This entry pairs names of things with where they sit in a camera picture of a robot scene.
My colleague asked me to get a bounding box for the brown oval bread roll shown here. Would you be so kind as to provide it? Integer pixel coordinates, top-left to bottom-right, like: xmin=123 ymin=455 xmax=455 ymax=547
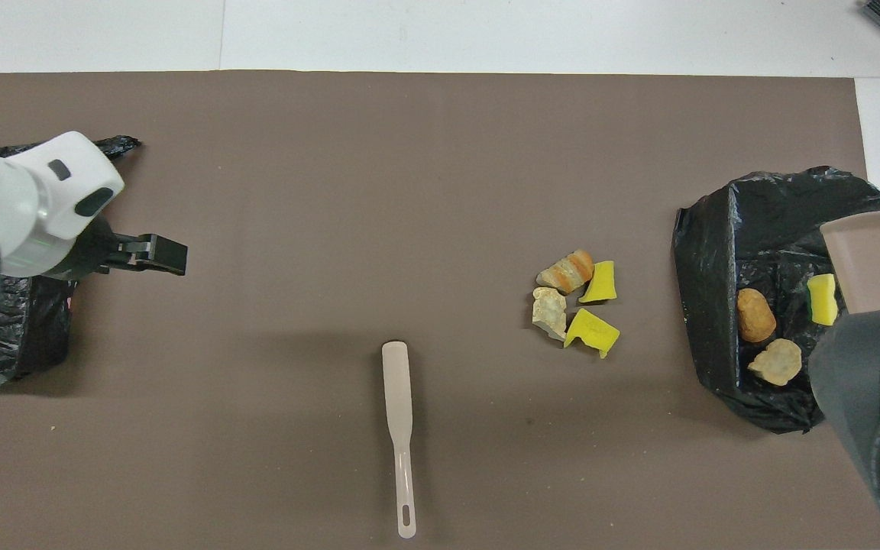
xmin=736 ymin=288 xmax=778 ymax=344

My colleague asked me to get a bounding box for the striped toy croissant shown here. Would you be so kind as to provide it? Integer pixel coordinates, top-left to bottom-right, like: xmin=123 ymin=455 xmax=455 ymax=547
xmin=536 ymin=250 xmax=595 ymax=296

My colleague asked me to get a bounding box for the yellow sponge with green back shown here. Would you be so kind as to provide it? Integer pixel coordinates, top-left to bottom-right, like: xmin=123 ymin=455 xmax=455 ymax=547
xmin=807 ymin=273 xmax=840 ymax=327

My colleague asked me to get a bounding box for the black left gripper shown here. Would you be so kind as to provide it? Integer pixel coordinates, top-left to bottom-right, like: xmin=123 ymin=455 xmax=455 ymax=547
xmin=54 ymin=218 xmax=187 ymax=282

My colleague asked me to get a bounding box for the brown table mat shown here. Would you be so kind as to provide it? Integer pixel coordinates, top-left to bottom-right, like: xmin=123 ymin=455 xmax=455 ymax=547
xmin=0 ymin=71 xmax=880 ymax=550

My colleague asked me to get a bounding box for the small yellow sponge piece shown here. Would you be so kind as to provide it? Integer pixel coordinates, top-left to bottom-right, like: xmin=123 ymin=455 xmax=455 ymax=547
xmin=579 ymin=260 xmax=618 ymax=304

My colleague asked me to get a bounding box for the beige hand brush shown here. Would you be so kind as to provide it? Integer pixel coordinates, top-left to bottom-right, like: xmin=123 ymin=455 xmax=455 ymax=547
xmin=381 ymin=341 xmax=418 ymax=540

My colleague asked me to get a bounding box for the beige plastic dustpan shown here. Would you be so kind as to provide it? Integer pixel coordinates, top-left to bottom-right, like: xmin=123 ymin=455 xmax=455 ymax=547
xmin=820 ymin=210 xmax=880 ymax=315

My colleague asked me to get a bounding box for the black bag-lined bin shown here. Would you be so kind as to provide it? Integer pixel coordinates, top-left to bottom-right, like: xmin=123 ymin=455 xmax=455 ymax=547
xmin=671 ymin=166 xmax=880 ymax=435
xmin=0 ymin=136 xmax=141 ymax=385

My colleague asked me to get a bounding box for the large yellow sponge piece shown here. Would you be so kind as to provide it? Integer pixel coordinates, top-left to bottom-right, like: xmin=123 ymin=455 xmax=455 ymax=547
xmin=564 ymin=308 xmax=621 ymax=360

